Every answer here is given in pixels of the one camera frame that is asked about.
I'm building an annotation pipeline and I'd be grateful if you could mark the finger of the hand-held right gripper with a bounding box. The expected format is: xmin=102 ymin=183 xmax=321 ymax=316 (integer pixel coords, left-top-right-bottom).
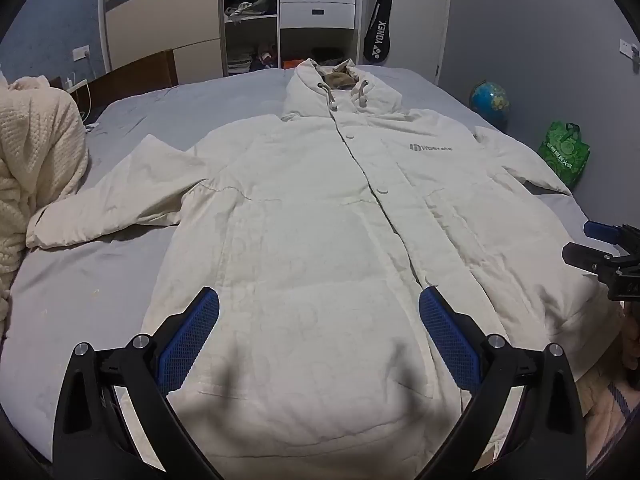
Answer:
xmin=583 ymin=220 xmax=640 ymax=247
xmin=562 ymin=242 xmax=640 ymax=302

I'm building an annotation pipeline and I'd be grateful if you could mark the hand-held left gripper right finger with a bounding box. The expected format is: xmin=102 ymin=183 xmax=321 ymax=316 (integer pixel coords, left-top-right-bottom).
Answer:
xmin=415 ymin=286 xmax=587 ymax=480

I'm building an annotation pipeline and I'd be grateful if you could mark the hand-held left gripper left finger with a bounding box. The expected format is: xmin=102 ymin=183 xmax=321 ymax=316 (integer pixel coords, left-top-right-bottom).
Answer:
xmin=52 ymin=287 xmax=223 ymax=480

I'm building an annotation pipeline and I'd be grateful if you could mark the white hooded coat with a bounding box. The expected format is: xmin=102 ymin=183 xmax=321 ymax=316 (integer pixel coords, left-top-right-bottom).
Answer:
xmin=25 ymin=58 xmax=623 ymax=480

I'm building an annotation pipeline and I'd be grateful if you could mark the pile of folded clothes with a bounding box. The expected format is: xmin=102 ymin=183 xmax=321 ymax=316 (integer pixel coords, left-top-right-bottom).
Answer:
xmin=226 ymin=44 xmax=279 ymax=77

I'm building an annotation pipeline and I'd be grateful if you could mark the green shopping bag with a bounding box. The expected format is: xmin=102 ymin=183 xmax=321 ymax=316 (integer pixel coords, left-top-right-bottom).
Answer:
xmin=539 ymin=121 xmax=591 ymax=186

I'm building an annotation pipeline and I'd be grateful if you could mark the person's patterned clothing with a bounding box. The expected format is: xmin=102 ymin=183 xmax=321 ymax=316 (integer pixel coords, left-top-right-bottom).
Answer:
xmin=582 ymin=305 xmax=640 ymax=468

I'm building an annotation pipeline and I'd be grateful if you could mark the blue globe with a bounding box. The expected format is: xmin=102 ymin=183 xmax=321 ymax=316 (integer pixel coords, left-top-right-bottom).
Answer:
xmin=469 ymin=80 xmax=511 ymax=131

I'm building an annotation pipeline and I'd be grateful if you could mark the cream knitted blanket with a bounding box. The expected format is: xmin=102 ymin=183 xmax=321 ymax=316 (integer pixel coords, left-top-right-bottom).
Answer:
xmin=0 ymin=74 xmax=90 ymax=331

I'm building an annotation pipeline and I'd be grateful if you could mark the bed with grey sheet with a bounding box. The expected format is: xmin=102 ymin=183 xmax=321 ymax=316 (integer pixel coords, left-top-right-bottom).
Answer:
xmin=0 ymin=62 xmax=621 ymax=466

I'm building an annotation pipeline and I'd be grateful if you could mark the brown wooden headboard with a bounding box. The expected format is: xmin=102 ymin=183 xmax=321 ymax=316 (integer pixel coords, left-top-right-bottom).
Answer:
xmin=50 ymin=50 xmax=179 ymax=111

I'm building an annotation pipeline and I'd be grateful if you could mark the white door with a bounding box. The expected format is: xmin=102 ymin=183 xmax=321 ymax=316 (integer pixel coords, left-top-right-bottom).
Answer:
xmin=377 ymin=0 xmax=453 ymax=86

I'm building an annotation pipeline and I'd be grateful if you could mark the black racket bag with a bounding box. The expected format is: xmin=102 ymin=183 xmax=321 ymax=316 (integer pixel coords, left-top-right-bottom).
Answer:
xmin=363 ymin=0 xmax=396 ymax=64

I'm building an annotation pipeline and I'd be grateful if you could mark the open wardrobe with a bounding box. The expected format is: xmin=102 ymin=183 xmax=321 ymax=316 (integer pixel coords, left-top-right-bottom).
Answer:
xmin=97 ymin=0 xmax=381 ymax=80

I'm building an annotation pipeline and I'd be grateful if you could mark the white wall plate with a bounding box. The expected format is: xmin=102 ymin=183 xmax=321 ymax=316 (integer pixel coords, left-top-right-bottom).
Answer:
xmin=619 ymin=39 xmax=640 ymax=73

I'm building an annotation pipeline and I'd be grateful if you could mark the white charger with cable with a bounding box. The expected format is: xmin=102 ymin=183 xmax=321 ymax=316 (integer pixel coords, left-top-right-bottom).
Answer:
xmin=64 ymin=57 xmax=96 ymax=128

